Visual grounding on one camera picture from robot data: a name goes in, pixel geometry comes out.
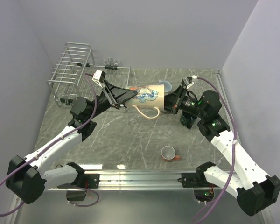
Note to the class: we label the tall beige dragon mug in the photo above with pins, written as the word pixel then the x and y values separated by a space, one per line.
pixel 149 97

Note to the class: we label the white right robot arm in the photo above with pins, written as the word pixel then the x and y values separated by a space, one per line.
pixel 253 188

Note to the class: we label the silver wire dish rack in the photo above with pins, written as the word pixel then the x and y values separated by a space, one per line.
pixel 67 80

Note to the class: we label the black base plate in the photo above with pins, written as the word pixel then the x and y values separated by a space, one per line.
pixel 87 181
pixel 193 180

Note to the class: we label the pink cup with red handle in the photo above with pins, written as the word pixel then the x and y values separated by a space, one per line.
pixel 168 154

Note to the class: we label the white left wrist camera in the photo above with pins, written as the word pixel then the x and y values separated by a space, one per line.
pixel 99 76

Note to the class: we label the aluminium front rail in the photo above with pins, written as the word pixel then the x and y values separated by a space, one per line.
pixel 139 180

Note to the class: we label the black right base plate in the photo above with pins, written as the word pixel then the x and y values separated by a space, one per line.
pixel 193 180

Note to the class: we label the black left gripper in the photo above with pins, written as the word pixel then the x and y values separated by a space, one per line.
pixel 120 95

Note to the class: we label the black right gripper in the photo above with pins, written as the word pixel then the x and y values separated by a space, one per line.
pixel 174 96

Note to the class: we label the light blue footed cup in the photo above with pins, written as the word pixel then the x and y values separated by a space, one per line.
pixel 167 86

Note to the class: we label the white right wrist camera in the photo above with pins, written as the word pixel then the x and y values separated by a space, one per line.
pixel 188 82

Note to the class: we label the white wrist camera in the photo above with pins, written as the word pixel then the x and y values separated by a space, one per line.
pixel 188 82
pixel 99 76

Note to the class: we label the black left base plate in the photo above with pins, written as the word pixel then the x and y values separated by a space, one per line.
pixel 87 181

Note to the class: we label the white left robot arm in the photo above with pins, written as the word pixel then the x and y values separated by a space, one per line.
pixel 30 176

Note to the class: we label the dark green mug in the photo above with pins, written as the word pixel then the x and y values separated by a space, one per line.
pixel 187 120

